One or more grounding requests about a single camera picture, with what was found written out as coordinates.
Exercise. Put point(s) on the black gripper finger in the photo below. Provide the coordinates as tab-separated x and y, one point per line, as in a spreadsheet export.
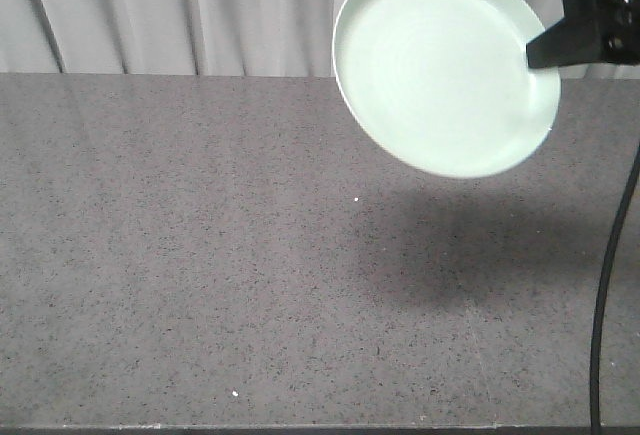
560	47

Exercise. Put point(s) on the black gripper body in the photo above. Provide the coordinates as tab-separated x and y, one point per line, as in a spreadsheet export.
602	31

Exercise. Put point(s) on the mint green round plate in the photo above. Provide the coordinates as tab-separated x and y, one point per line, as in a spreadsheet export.
444	85

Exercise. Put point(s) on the white pleated curtain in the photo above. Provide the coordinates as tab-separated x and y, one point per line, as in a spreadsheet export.
290	38

